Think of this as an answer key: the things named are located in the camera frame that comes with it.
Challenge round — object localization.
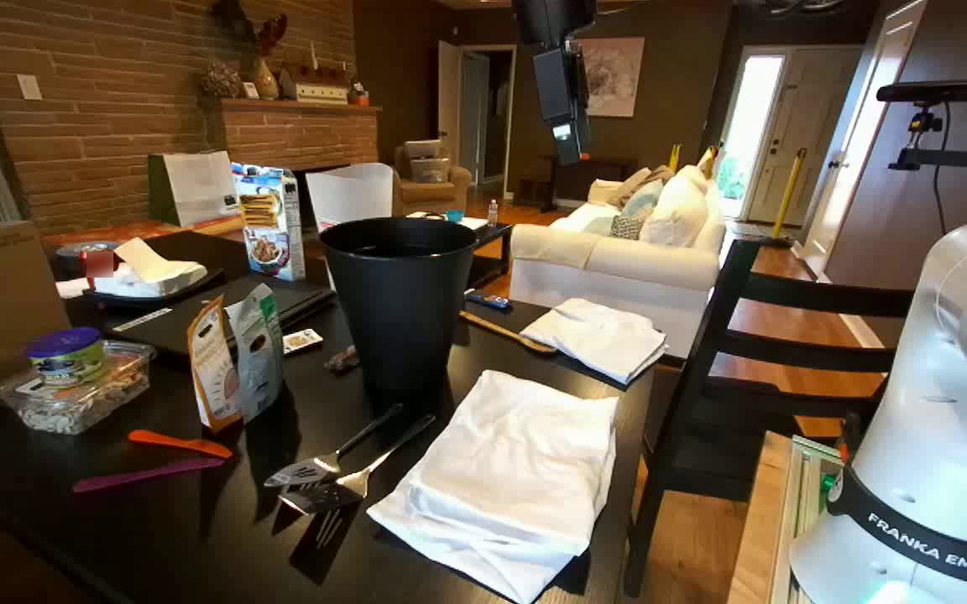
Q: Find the small blue object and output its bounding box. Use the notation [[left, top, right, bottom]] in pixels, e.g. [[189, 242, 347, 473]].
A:
[[460, 285, 514, 316]]

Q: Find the white door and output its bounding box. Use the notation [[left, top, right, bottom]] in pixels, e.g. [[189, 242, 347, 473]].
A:
[[801, 0, 932, 279]]

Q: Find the folded white cloth stack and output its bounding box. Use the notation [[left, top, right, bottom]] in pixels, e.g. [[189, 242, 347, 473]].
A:
[[91, 234, 211, 301]]

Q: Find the teal sofa cushion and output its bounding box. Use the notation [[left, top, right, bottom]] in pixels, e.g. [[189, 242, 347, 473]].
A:
[[612, 178, 666, 242]]

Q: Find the wooden crate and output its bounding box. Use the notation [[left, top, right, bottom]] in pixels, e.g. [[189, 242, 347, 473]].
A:
[[728, 431, 851, 604]]

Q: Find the framed wall picture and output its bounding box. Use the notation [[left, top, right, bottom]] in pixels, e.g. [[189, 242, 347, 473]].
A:
[[579, 35, 647, 122]]

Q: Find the jar with purple lid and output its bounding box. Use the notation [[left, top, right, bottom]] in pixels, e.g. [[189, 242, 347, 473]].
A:
[[23, 325, 111, 388]]

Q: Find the red mug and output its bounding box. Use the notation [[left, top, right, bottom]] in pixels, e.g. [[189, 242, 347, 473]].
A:
[[77, 245, 124, 295]]

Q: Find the tan armchair with box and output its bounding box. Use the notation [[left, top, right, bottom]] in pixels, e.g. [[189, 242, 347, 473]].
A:
[[393, 136, 473, 217]]

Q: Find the white sofa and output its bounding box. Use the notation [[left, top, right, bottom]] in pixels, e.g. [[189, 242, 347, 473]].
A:
[[507, 165, 728, 364]]

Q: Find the large white towel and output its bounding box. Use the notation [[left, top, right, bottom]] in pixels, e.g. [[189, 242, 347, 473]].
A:
[[362, 366, 622, 604]]

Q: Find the green and white snack bag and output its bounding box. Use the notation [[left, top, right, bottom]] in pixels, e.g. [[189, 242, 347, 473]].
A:
[[225, 282, 288, 426]]

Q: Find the brown and white snack bag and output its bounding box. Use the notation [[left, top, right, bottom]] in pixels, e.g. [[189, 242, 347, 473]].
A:
[[181, 295, 244, 438]]

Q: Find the small white card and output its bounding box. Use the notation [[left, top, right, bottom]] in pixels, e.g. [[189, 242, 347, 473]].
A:
[[280, 325, 325, 359]]

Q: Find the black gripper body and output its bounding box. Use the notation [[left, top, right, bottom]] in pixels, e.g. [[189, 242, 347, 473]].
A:
[[527, 42, 594, 129]]

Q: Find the clear plastic food container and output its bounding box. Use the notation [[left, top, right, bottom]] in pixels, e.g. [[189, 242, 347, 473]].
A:
[[0, 338, 158, 438]]

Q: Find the small folded white towel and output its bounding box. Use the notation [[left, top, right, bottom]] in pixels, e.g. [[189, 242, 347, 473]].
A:
[[516, 295, 671, 385]]

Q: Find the yellow stick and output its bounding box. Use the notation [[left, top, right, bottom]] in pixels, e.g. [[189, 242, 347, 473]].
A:
[[768, 149, 812, 242]]

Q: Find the white sofa cushion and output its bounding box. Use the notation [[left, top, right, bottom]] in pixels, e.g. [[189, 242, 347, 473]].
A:
[[638, 165, 713, 253]]

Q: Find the brick fireplace mantel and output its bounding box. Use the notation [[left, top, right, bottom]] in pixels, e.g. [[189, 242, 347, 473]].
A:
[[220, 98, 383, 175]]

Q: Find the vase with dried flowers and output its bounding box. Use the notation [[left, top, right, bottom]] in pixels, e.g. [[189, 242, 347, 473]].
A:
[[210, 0, 294, 105]]

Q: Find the small dark object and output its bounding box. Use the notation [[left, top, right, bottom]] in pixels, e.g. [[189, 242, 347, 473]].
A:
[[325, 345, 362, 380]]

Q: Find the black camera on stand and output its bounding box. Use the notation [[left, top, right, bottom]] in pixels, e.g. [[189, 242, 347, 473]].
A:
[[875, 77, 967, 175]]

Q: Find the orange plastic utensil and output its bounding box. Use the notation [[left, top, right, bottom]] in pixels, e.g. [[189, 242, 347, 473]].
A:
[[124, 426, 239, 464]]

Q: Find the white covered chair back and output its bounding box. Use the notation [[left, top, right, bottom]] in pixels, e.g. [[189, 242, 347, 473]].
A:
[[146, 149, 242, 233], [304, 161, 399, 234]]

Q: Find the black plastic waste bin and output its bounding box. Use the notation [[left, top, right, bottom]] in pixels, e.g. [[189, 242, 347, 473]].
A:
[[316, 215, 485, 414]]

